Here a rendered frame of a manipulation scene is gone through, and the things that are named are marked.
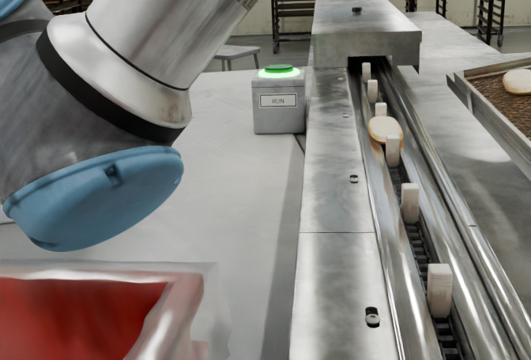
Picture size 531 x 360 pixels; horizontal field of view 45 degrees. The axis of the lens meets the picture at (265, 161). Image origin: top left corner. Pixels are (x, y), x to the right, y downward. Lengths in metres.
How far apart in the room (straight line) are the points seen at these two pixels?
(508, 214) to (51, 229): 0.40
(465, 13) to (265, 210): 7.27
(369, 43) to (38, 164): 0.74
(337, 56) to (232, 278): 0.64
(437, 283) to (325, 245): 0.09
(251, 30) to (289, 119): 6.88
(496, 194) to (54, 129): 0.43
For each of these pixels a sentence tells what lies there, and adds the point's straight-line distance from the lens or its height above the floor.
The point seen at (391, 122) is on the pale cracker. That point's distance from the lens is 0.75.
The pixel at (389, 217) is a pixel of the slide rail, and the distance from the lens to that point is 0.52.
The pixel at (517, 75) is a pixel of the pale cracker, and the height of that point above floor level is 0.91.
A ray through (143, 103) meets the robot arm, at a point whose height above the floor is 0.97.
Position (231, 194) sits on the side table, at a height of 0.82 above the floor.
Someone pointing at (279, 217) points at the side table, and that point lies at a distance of 0.60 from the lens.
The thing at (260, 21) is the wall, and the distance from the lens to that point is 7.70.
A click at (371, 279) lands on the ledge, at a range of 0.41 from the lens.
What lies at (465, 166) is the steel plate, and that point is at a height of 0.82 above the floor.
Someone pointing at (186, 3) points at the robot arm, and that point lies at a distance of 0.40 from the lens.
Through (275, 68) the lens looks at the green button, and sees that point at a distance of 0.85.
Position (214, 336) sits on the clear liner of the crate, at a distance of 0.30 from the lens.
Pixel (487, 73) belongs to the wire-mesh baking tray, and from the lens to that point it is 0.85.
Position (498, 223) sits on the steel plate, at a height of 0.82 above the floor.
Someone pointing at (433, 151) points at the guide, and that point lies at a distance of 0.65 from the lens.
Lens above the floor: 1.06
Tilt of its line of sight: 19 degrees down
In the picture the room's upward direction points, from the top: 3 degrees counter-clockwise
